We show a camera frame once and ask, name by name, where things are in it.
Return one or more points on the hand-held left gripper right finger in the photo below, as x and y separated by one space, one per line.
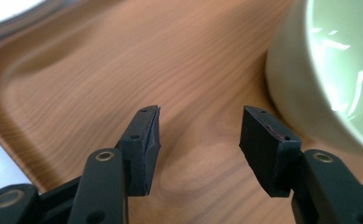
264 149

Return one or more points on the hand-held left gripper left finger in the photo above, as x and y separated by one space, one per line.
140 149

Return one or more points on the brown wooden tray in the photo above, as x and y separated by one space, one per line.
138 62

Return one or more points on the light green bowl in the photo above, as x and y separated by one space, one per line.
319 77

